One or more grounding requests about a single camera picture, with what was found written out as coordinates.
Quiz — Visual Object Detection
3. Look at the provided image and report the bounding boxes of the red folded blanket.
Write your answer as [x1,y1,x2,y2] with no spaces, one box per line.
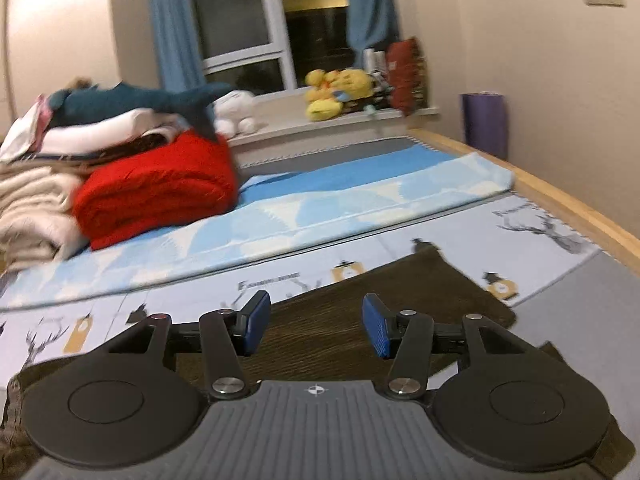
[72,130,240,252]

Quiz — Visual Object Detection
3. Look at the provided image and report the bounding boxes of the pink and white cloth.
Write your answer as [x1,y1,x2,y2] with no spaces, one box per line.
[0,94,57,162]

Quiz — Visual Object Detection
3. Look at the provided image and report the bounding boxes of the large yellow bear plush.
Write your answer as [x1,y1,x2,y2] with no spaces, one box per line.
[334,67,375,102]

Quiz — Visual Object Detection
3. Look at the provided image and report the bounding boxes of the small yellow duck plush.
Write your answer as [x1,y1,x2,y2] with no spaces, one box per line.
[305,69,341,93]

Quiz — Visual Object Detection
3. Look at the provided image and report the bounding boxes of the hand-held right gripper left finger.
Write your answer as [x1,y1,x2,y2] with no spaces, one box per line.
[106,291,272,402]

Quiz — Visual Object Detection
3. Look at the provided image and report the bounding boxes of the wooden bed frame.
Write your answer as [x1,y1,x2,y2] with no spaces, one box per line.
[406,127,640,272]

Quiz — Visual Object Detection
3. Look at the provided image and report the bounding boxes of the flat yellow plush toy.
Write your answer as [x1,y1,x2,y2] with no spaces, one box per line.
[306,99,345,122]

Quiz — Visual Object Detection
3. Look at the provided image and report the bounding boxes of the white framed window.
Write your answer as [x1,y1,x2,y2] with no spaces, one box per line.
[190,0,362,97]

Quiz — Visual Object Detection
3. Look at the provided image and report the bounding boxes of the purple rolled mat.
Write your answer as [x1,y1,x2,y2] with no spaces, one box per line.
[460,91,509,161]

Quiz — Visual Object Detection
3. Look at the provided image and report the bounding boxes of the brown corduroy pants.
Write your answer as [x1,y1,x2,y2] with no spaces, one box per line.
[0,247,637,479]

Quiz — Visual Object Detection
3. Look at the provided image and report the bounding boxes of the red cushion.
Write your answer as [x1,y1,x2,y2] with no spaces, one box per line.
[387,36,429,112]

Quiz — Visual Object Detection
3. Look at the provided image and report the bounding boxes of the blue shark plush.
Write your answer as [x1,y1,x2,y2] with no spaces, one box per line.
[47,81,236,144]

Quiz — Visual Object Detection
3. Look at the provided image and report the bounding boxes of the white window sill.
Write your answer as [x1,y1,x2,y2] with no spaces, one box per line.
[227,105,442,147]

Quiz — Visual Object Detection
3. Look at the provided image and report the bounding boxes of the cream folded blanket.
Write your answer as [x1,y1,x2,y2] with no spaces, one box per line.
[0,162,92,274]

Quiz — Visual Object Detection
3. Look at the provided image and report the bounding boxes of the white plush toy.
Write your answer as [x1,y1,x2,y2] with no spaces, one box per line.
[212,90,257,139]

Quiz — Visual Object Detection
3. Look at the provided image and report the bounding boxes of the blue curtain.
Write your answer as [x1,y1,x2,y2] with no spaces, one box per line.
[340,0,402,57]
[146,0,207,92]

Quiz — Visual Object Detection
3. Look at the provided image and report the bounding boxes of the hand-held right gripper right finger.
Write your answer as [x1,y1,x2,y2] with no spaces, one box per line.
[363,293,532,397]

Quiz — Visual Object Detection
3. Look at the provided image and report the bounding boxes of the deer print bed sheet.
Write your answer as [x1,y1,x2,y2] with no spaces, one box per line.
[0,194,602,396]

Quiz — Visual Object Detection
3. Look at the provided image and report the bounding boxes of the white folded blanket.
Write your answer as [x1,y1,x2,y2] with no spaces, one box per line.
[37,109,187,155]

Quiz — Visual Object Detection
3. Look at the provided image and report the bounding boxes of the navy star quilt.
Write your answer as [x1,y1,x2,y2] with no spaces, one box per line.
[10,129,189,174]

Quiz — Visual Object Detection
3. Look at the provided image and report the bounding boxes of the blue patterned blanket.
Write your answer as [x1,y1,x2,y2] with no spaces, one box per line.
[0,147,517,311]

